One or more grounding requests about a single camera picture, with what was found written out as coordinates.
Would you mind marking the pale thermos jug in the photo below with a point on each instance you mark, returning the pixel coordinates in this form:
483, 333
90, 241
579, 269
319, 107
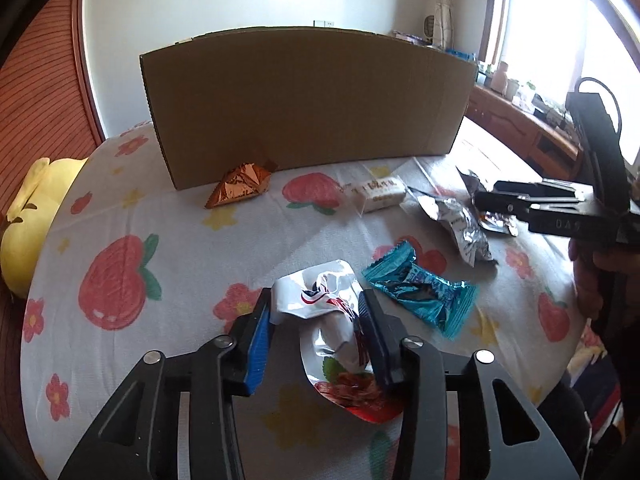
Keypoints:
501, 76

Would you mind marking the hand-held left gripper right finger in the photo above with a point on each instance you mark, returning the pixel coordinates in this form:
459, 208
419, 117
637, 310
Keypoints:
375, 350

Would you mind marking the person's right hand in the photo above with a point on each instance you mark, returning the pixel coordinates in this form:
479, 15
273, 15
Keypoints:
587, 285

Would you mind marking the brown slatted wardrobe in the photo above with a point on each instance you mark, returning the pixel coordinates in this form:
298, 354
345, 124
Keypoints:
45, 85

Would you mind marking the small white candy packet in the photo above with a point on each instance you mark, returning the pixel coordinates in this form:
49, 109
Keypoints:
377, 192

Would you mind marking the silver snack packet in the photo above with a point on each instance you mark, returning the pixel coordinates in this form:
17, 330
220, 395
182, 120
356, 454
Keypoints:
465, 230

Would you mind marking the wood framed window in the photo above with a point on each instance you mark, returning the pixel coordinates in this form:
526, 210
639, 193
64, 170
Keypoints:
550, 20

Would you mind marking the dark round fan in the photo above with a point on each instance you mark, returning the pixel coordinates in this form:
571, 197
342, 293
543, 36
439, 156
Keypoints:
428, 27

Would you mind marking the brown cardboard box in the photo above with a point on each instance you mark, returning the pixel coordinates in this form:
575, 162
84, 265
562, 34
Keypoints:
300, 105

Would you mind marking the yellow plush toy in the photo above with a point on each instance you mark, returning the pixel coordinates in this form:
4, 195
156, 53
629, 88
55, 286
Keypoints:
35, 220

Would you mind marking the patterned white curtain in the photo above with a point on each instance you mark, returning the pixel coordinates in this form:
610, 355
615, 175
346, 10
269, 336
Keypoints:
444, 0

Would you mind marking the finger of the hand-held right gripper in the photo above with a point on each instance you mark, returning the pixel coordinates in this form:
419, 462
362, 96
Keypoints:
540, 187
505, 204

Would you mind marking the pack of blue bottles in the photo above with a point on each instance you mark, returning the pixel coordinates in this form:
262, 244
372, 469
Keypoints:
460, 53

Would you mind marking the white wall switch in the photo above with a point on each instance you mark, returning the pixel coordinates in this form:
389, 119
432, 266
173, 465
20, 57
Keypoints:
323, 23

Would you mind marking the brown wooden cabinet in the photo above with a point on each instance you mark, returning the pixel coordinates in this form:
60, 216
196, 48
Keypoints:
505, 115

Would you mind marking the white and red snack packet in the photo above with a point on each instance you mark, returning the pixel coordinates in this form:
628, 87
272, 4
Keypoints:
325, 300

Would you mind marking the brown foil snack packet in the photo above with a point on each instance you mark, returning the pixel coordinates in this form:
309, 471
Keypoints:
240, 185

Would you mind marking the dark cloth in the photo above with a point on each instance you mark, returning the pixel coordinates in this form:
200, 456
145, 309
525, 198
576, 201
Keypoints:
570, 425

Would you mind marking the teal snack packet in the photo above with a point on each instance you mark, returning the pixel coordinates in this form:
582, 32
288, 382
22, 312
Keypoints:
425, 290

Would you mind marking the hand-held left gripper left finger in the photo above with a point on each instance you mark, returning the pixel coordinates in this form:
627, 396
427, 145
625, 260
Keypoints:
257, 355

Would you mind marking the crumpled silver wrapper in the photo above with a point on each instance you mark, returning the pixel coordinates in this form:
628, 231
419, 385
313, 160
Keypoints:
472, 180

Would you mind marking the small printed snack packet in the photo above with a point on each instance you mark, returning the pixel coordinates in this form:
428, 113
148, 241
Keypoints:
500, 223

